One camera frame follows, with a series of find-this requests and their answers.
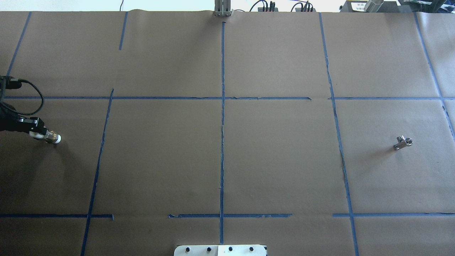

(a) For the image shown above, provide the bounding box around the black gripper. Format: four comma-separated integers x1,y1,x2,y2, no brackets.
14,117,45,135

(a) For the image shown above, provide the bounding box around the small metal valve handle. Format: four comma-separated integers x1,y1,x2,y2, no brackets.
393,135,414,150

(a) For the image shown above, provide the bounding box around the black base block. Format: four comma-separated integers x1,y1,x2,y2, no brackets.
339,0,413,13

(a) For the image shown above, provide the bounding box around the steel cylinder weight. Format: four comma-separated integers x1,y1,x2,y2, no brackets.
364,0,384,13

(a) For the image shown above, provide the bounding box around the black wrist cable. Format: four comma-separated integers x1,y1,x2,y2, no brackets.
0,76,45,116

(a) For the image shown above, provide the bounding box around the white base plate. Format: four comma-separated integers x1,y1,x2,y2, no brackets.
174,244,268,256

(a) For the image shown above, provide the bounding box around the aluminium frame post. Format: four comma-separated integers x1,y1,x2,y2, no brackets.
214,0,233,17

